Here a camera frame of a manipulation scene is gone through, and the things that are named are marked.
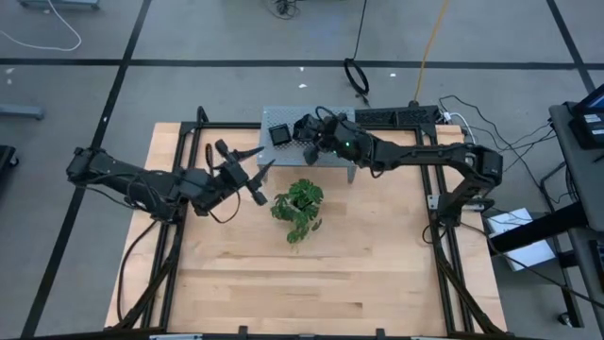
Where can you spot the black caster wheel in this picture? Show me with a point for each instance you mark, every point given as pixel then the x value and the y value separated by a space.
pixel 564 318

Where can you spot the white paper box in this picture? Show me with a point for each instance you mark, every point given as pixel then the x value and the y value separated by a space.
pixel 528 252

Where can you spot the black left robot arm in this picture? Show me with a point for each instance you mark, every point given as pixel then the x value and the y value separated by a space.
pixel 122 177

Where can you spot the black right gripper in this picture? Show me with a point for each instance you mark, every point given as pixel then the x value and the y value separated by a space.
pixel 347 141

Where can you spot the grey side desk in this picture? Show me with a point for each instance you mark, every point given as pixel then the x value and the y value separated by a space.
pixel 582 179

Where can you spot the black desk leg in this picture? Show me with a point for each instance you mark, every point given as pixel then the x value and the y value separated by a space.
pixel 538 230

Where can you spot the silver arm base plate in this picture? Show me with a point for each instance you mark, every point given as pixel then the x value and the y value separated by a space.
pixel 434 202

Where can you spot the grey metal floor bar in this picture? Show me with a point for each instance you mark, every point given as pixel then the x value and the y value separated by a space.
pixel 21 112

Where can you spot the black rolling furniture base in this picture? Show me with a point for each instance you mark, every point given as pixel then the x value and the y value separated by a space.
pixel 5 160

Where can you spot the grey metal floor base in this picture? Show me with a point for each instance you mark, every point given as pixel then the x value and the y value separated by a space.
pixel 59 4

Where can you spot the black laptop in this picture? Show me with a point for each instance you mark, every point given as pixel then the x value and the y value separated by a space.
pixel 590 125

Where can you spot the green plant in white pot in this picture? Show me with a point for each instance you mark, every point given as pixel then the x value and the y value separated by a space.
pixel 299 205

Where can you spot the grey perforated metal shelf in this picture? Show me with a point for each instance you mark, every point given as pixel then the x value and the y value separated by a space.
pixel 283 156

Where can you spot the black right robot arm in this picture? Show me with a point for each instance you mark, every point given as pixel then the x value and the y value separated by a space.
pixel 424 153

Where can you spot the small square black plate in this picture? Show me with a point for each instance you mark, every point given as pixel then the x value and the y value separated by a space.
pixel 280 135

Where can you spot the leaf-shaped black plate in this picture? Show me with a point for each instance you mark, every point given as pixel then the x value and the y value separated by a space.
pixel 302 128

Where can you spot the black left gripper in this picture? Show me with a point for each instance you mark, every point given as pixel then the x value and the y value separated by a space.
pixel 217 181

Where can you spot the black aluminium table frame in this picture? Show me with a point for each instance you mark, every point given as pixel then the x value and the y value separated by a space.
pixel 222 125

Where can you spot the black perforated metal panel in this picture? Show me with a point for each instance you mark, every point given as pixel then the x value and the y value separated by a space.
pixel 396 116

